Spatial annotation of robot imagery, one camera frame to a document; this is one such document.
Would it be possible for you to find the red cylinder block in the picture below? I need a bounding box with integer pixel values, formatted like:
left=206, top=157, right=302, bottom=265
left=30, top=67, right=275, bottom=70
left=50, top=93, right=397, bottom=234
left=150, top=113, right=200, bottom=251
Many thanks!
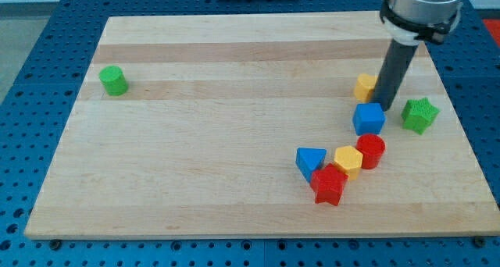
left=355, top=133, right=386, bottom=169

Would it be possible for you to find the green cylinder block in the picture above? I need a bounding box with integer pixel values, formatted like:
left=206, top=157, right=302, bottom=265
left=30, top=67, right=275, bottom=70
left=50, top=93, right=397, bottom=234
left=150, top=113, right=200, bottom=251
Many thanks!
left=98, top=66, right=128, bottom=96

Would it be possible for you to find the yellow hexagon block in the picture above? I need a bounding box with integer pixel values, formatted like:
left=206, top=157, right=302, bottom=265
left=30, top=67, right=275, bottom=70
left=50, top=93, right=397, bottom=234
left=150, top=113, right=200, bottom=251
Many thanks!
left=334, top=146, right=363, bottom=181

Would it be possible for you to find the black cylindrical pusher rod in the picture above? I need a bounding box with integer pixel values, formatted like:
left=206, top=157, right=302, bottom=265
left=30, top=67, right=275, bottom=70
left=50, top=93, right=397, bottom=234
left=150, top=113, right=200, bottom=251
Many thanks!
left=370, top=40, right=418, bottom=112

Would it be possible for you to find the yellow heart block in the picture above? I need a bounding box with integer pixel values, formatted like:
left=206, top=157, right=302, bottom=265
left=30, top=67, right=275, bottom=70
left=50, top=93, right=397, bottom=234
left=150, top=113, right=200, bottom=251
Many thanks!
left=353, top=73, right=377, bottom=103

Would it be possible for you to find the blue cube block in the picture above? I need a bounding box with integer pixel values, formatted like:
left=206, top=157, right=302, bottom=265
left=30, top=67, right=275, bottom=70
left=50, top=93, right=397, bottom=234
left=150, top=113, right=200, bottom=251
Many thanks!
left=352, top=103, right=386, bottom=136

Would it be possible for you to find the wooden board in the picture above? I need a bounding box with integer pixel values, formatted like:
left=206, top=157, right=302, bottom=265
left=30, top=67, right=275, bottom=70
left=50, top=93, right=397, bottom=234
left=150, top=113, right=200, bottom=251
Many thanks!
left=24, top=11, right=499, bottom=240

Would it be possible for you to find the red star block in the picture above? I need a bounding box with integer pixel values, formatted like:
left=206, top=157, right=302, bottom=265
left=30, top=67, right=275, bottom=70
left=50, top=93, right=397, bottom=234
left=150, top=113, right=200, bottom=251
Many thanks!
left=309, top=164, right=348, bottom=206

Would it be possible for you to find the blue triangle block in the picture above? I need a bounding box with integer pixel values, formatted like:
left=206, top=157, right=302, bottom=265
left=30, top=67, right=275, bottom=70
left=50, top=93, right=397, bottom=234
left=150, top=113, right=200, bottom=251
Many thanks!
left=295, top=148, right=327, bottom=183

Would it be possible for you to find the green star block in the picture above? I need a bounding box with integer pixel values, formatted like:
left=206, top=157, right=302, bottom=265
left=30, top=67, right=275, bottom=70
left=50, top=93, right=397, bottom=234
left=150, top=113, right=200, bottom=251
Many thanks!
left=401, top=98, right=441, bottom=135

